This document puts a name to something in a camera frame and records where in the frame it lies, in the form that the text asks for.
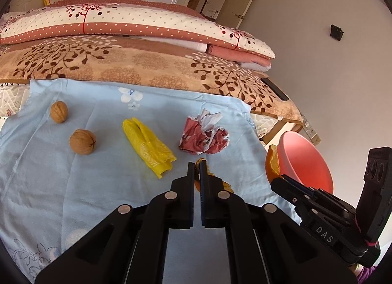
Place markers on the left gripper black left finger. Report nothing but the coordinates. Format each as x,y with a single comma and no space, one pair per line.
174,208

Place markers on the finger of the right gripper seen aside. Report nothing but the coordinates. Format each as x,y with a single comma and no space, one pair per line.
293,191

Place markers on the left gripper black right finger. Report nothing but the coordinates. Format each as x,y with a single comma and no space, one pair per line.
219,208

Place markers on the purple left sleeve forearm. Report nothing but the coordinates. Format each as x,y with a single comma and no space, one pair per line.
362,273

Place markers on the pink plastic trash bucket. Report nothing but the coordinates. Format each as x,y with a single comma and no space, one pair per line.
299,159

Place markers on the yellow plastic wrapper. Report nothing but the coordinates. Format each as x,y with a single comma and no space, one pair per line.
155,154

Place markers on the crumpled red white paper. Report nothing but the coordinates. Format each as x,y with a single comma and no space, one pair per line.
202,135

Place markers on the black smartphone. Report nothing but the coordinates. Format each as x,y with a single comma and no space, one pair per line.
275,89

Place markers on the walnut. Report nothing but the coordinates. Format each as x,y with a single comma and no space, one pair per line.
59,112
82,142

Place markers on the light blue floral cloth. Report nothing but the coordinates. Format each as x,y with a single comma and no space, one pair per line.
52,196

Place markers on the pink folded blanket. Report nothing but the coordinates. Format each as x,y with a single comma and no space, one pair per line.
244,59

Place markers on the brown leaf pattern blanket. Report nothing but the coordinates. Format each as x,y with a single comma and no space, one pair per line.
141,62

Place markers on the polka dot folded quilt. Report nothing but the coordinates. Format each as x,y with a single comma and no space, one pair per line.
126,19

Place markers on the wall power socket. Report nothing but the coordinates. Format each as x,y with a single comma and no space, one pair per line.
311,133

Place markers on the black wall mounted bracket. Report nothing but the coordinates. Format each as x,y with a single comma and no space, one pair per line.
336,32

